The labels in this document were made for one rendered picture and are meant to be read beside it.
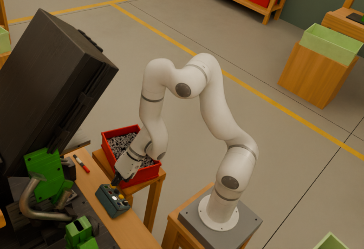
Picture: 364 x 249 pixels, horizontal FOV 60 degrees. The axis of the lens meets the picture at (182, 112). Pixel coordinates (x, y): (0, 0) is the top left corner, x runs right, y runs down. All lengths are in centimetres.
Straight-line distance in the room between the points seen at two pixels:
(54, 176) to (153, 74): 53
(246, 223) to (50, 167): 88
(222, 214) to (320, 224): 166
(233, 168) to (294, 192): 197
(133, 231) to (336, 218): 208
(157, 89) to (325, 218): 223
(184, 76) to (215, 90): 16
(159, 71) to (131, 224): 69
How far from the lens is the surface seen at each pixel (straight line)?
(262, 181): 302
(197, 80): 100
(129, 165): 142
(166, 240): 172
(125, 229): 144
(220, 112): 110
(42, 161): 123
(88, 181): 157
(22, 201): 125
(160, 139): 128
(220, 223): 150
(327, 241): 170
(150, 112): 124
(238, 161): 117
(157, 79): 112
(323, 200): 318
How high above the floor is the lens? 215
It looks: 39 degrees down
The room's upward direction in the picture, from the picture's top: 13 degrees clockwise
